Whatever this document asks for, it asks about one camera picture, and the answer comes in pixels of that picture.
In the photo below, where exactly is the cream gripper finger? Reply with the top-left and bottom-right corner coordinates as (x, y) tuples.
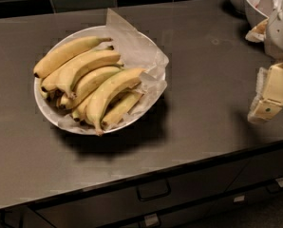
(245, 19), (268, 43)
(248, 62), (283, 124)

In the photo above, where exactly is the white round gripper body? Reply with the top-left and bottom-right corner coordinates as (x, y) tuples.
(264, 0), (283, 60)

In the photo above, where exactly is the large yellow banana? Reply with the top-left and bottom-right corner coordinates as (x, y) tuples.
(85, 67), (144, 136)

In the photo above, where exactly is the lower right yellow banana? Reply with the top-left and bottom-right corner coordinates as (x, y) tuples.
(102, 91), (142, 128)

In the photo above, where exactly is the white bowl with bananas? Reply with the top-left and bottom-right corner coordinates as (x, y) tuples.
(33, 25), (168, 136)

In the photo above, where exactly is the top yellow banana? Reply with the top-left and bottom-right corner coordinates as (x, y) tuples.
(33, 36), (112, 78)

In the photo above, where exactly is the middle yellow banana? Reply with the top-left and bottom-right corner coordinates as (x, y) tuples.
(58, 66), (123, 109)

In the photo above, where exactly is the small hidden yellow banana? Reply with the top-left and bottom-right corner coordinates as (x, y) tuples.
(71, 94), (92, 122)

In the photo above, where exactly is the right drawer front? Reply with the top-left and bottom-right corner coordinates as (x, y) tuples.
(228, 148), (283, 191)

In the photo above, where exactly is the drawer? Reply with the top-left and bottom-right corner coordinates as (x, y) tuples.
(34, 160), (250, 228)
(228, 148), (283, 191)

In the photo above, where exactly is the upper drawer front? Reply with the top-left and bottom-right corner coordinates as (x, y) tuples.
(34, 160), (250, 228)

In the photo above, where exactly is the white drawer label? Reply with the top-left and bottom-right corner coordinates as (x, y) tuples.
(233, 195), (245, 203)

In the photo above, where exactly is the black drawer handle centre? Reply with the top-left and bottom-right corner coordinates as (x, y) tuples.
(136, 180), (171, 201)

